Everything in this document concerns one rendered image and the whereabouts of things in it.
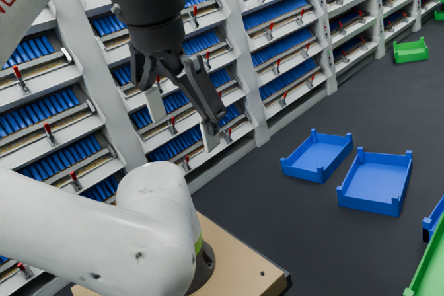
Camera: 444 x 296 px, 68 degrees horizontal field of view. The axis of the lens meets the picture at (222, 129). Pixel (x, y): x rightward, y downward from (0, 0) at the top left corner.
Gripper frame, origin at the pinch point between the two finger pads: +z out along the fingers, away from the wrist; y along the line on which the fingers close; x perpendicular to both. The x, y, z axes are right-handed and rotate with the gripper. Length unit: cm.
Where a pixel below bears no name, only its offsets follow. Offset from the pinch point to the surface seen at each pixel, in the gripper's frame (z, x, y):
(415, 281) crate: 53, -28, -41
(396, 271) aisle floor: 61, -32, -37
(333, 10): 50, -165, 51
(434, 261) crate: 54, -37, -43
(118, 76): 26, -25, 71
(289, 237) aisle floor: 70, -28, -4
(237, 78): 52, -77, 57
